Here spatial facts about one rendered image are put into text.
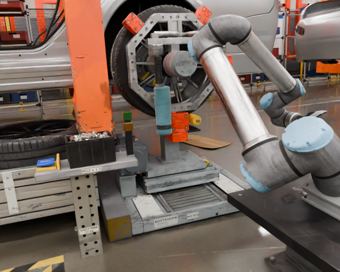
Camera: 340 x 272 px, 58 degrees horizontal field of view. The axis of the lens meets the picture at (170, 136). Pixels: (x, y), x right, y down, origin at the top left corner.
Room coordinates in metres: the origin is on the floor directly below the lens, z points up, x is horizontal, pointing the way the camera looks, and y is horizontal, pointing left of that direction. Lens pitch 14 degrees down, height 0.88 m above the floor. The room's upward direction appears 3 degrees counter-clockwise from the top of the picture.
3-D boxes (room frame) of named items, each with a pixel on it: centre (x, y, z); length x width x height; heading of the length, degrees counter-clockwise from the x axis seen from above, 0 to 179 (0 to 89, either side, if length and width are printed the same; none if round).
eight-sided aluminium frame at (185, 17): (1.80, -0.05, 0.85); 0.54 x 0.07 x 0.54; 108
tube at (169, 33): (1.65, 0.01, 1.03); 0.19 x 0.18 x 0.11; 18
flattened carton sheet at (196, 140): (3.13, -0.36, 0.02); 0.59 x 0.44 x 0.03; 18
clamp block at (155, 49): (1.55, 0.05, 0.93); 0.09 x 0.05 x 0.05; 18
